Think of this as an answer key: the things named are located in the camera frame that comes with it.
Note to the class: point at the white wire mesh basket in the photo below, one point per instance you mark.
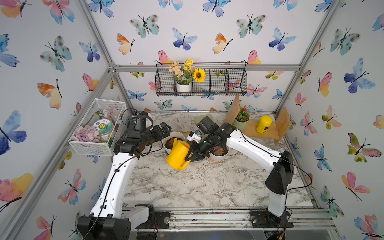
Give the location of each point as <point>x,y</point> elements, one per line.
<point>101,109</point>

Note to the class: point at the black wire wall basket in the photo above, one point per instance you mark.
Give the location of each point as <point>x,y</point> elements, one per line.
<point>222,79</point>

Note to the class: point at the white pot artificial flowers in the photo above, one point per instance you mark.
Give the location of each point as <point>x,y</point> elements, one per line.
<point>185,74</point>

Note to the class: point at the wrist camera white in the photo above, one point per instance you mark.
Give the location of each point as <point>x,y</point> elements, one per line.
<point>194,137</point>
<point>149,121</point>

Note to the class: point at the white pot red succulent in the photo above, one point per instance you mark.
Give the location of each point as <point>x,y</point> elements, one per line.
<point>218,154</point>

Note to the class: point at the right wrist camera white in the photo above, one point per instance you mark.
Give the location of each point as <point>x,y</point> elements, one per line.
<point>194,137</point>

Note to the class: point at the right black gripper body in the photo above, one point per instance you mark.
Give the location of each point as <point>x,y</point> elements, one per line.
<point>200,150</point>

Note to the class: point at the round tin with label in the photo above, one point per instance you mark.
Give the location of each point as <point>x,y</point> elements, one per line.
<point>104,126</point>

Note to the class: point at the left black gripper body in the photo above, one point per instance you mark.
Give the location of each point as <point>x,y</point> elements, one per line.
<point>145,137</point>

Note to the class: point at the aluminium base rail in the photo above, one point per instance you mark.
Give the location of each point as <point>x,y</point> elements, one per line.
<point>221,219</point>

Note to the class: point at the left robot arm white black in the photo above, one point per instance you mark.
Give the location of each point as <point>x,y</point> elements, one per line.
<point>105,221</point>

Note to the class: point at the green leaf-shaped dish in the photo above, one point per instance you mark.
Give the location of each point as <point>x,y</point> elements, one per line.
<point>197,119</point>

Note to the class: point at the yellow plastic watering can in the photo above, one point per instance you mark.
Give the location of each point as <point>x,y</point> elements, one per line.
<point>178,157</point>

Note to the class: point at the white pot dark succulent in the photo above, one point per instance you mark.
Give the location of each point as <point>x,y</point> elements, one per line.
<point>169,141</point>

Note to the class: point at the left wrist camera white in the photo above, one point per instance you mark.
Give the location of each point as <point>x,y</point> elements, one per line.
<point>149,121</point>

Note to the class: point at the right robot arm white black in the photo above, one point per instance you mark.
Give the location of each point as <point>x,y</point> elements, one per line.
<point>280,166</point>

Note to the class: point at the green pot red flowers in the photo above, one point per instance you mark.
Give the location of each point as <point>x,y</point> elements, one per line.
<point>242,118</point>

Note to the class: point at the wooden shelf rack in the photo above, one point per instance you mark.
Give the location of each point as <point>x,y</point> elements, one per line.
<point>276,130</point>

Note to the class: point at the white gardening glove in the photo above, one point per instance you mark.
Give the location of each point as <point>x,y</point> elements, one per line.
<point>184,121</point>

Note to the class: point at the yellow plastic jar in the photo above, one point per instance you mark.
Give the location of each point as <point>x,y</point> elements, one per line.
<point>264,124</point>

